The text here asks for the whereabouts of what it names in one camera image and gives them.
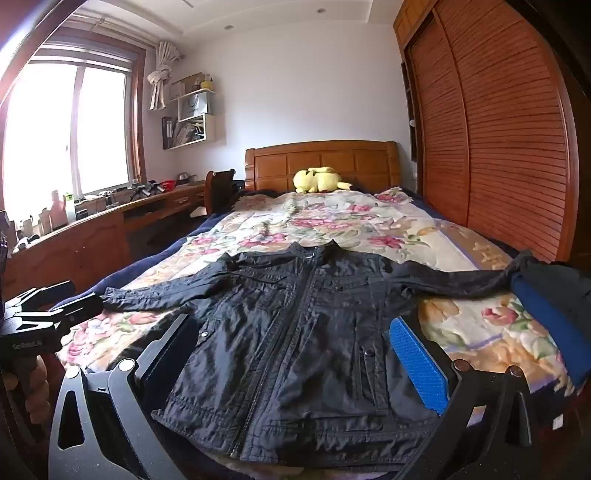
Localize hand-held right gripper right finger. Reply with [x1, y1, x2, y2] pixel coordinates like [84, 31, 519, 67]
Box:
[389, 314, 541, 480]

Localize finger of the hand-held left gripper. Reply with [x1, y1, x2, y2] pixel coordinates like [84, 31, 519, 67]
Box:
[4, 294, 105, 329]
[4, 281, 75, 311]

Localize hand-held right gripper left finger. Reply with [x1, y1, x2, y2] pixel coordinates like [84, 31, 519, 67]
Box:
[48, 314, 204, 480]

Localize black jacket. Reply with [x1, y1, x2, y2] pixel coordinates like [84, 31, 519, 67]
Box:
[100, 240, 532, 464]

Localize person's left hand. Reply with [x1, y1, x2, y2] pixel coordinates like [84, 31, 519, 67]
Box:
[18, 353, 51, 439]

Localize wooden desk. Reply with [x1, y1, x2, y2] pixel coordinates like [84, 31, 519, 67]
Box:
[0, 182, 208, 296]

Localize black device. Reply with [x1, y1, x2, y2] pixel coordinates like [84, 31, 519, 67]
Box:
[130, 182, 162, 200]

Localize blue folded cloth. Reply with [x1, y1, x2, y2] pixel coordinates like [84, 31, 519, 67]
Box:
[510, 272, 591, 393]

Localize floral blanket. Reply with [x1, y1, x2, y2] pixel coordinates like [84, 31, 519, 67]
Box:
[55, 187, 578, 398]

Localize dark folded cloth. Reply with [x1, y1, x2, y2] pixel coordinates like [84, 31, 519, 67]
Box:
[517, 251, 591, 301]

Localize wood-framed window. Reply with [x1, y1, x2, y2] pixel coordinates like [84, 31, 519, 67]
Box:
[0, 44, 148, 208]

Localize wooden chair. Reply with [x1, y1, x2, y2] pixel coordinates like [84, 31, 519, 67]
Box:
[204, 169, 245, 214]

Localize yellow plush toy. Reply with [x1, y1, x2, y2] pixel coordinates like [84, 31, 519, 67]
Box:
[294, 167, 354, 195]

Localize stack of papers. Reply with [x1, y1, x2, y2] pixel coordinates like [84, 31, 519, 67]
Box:
[174, 121, 206, 147]

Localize wooden bed headboard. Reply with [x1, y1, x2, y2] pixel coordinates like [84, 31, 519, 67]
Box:
[245, 141, 399, 193]

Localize white paper bag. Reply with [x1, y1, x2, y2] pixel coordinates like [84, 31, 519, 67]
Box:
[179, 92, 211, 121]

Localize wooden slatted wardrobe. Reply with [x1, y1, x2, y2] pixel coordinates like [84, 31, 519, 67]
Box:
[392, 0, 587, 268]

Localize tied cream curtain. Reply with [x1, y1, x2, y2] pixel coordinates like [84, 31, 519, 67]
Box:
[147, 41, 185, 112]

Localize white wall shelf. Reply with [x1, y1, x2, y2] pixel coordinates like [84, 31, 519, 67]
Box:
[161, 71, 218, 151]

